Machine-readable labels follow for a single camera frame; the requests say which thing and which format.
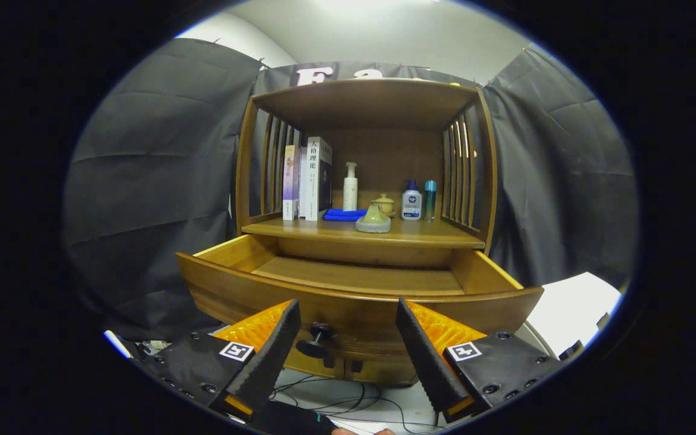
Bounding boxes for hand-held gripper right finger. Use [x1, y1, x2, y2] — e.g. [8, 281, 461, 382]
[395, 297, 566, 424]

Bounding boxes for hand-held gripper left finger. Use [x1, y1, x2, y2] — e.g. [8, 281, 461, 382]
[137, 298, 302, 424]

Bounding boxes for brown wooden drawer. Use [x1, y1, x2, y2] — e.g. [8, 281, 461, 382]
[176, 233, 545, 363]

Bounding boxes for green ornament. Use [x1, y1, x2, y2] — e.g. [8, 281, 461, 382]
[355, 203, 392, 234]

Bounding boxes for wooden cabinet door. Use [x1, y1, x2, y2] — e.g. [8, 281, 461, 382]
[285, 347, 349, 381]
[343, 356, 421, 387]

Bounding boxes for brown wooden countertop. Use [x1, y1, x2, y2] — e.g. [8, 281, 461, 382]
[241, 205, 486, 250]

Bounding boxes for brown wooden cabinet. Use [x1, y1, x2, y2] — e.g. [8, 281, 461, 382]
[234, 77, 498, 387]

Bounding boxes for white board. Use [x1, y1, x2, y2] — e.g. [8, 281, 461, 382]
[526, 272, 624, 357]

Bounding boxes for white bottle with blue cap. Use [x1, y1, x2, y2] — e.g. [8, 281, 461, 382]
[401, 179, 423, 221]

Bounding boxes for folded blue cloth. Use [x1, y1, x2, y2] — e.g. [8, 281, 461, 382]
[323, 208, 368, 222]

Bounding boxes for purple book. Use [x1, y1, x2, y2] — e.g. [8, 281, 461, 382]
[282, 144, 301, 221]

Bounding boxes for thin white book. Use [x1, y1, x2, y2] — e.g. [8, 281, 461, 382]
[297, 145, 309, 219]

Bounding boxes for white pump bottle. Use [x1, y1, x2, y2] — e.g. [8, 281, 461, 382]
[343, 161, 359, 212]

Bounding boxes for black and white book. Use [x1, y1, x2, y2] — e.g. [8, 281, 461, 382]
[304, 137, 334, 222]

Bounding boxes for black floor cables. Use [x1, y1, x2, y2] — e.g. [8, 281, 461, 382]
[269, 369, 445, 433]

